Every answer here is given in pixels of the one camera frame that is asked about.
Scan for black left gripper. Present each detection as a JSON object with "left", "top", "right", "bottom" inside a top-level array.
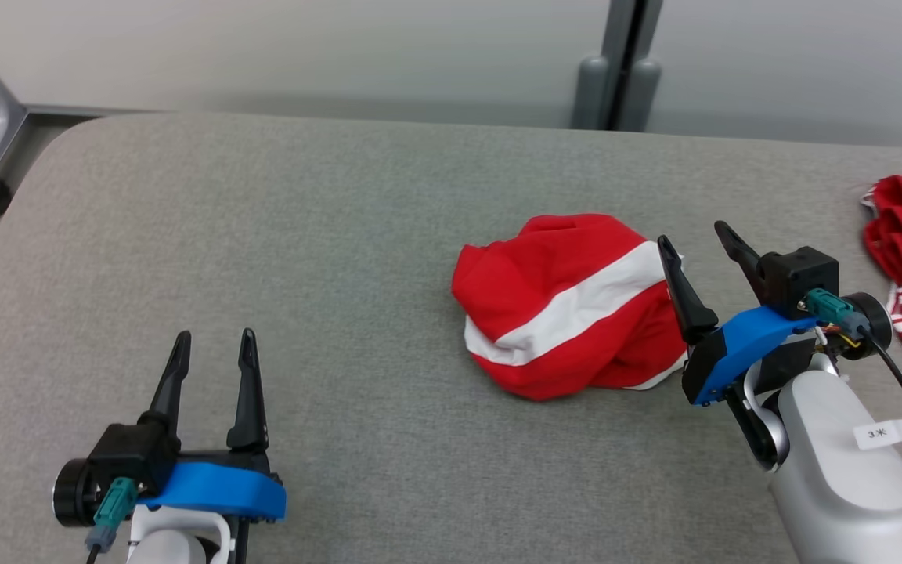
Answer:
[{"left": 53, "top": 327, "right": 281, "bottom": 527}]

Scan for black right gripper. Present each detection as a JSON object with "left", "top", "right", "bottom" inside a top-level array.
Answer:
[{"left": 657, "top": 221, "right": 893, "bottom": 406}]

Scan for red shorts with white stripe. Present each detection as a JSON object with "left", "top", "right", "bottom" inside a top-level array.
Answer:
[{"left": 451, "top": 213, "right": 691, "bottom": 402}]

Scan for blue right camera mount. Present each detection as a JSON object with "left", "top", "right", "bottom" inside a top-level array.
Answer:
[{"left": 694, "top": 305, "right": 820, "bottom": 406}]

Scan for teal camera cable connector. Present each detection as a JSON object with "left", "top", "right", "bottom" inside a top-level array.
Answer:
[
  {"left": 85, "top": 478, "right": 139, "bottom": 553},
  {"left": 805, "top": 288, "right": 871, "bottom": 339}
]

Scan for grey rounded post foot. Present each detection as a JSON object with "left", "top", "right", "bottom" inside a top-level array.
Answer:
[
  {"left": 572, "top": 55, "right": 611, "bottom": 130},
  {"left": 619, "top": 56, "right": 662, "bottom": 132}
]

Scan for white paper cable label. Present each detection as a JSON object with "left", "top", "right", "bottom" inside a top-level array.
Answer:
[{"left": 853, "top": 413, "right": 902, "bottom": 451}]

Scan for grey vertical wall post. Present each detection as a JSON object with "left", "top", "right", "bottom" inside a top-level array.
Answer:
[{"left": 606, "top": 0, "right": 665, "bottom": 130}]

